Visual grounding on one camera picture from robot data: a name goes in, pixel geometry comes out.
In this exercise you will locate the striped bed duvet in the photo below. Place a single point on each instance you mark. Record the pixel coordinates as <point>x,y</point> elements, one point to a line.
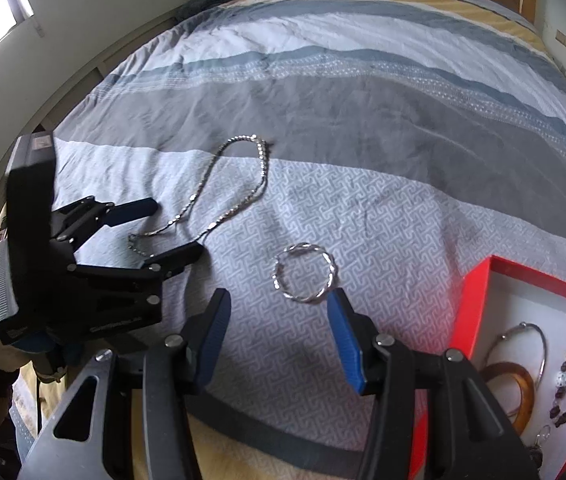
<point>300,140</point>

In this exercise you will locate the wall light switch plate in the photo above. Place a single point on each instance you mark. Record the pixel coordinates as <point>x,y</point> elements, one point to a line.
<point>560,37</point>

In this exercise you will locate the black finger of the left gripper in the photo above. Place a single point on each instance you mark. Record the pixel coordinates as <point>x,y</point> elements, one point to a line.
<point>152,272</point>

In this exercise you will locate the dark teal blanket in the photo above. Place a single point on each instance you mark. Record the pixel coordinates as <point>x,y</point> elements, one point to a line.
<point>193,7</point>

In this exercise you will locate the red jewelry box tray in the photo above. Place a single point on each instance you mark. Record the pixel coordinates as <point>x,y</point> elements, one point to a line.
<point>506,309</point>

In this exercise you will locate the amber resin bangle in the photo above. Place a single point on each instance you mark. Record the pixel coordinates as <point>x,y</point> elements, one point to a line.
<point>519,407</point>

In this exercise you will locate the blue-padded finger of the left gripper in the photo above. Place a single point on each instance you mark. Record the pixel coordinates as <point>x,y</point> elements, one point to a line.
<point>77,222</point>

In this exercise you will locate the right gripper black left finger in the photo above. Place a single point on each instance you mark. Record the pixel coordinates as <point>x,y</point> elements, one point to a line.
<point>204,335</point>

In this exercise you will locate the silver bangle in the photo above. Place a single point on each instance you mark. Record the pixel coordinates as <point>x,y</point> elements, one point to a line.
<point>524,344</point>

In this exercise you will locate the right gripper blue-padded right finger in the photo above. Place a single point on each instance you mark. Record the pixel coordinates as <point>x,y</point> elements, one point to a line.
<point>355,338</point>

